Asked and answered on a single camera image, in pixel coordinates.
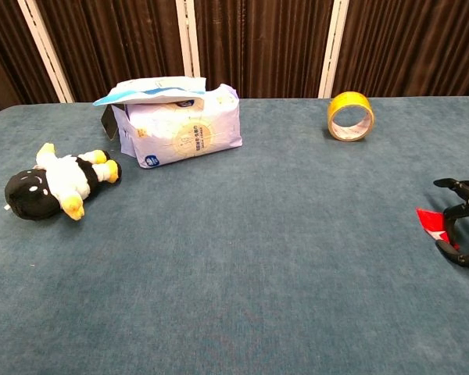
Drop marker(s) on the small red packet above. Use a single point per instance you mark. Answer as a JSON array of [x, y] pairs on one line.
[[432, 222]]

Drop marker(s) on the yellow packing tape roll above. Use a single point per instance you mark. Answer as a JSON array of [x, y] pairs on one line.
[[349, 101]]

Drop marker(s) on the dark brown pleated curtain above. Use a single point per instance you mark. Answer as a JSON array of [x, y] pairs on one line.
[[8, 54], [262, 43], [117, 39], [414, 43]]

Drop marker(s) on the blue felt table cover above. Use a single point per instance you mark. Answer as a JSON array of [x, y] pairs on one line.
[[234, 254]]

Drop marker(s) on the purple tissue pack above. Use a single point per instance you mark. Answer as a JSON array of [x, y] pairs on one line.
[[187, 133]]

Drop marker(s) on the white blue plastic bag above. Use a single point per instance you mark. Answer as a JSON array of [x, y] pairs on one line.
[[156, 88]]

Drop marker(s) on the black white penguin plush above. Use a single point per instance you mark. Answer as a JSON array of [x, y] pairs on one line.
[[62, 179]]

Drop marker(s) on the white partition post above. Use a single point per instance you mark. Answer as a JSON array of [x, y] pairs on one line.
[[187, 39], [47, 51], [334, 47]]

